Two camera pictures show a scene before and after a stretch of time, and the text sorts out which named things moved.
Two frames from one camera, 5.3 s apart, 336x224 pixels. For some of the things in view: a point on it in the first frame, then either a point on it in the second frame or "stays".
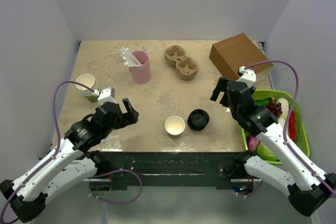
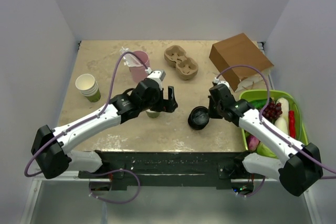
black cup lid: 198,119 stays
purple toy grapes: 276,108 stays
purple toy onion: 253,142 stays
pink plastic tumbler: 141,74 stays
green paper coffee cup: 175,125 -> 152,114
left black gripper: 127,118 -> 167,105
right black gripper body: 235,112 -> 214,109
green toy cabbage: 264,152 stays
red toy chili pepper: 292,126 stays
